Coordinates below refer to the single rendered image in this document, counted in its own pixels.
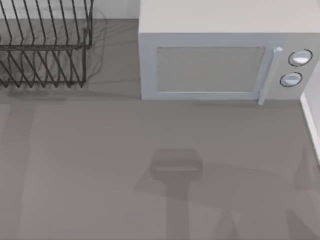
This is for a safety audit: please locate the microwave oven door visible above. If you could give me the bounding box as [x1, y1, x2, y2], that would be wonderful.
[139, 33, 276, 101]

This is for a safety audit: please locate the pale microwave oven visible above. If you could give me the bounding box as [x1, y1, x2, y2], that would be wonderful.
[138, 0, 320, 106]

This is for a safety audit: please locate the small microwave knob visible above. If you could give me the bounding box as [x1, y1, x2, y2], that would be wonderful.
[279, 71, 304, 88]

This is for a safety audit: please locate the large microwave knob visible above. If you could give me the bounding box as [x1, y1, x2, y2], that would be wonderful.
[288, 49, 314, 67]

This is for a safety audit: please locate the black wire dish rack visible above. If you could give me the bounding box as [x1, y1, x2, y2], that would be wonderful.
[0, 0, 95, 89]

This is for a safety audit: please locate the pale microwave door handle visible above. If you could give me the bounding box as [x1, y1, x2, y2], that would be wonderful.
[258, 46, 284, 106]

